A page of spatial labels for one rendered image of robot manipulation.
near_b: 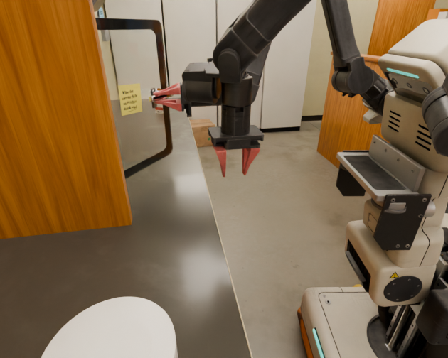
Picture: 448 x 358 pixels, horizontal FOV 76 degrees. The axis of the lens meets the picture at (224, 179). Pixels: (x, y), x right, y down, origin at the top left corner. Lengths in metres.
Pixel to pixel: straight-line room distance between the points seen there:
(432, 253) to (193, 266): 0.62
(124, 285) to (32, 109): 0.38
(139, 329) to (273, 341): 1.32
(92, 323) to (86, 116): 0.40
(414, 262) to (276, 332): 0.93
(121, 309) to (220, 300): 0.23
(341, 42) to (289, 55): 3.20
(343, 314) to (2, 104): 1.36
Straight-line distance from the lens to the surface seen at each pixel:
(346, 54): 0.92
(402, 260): 0.91
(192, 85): 0.55
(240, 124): 0.55
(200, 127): 3.61
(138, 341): 0.34
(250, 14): 0.47
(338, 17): 0.92
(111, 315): 0.37
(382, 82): 0.98
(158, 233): 0.70
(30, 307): 0.64
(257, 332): 1.65
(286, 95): 4.19
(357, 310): 1.49
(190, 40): 3.80
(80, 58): 0.62
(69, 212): 0.75
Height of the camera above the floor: 1.37
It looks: 28 degrees down
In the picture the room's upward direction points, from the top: straight up
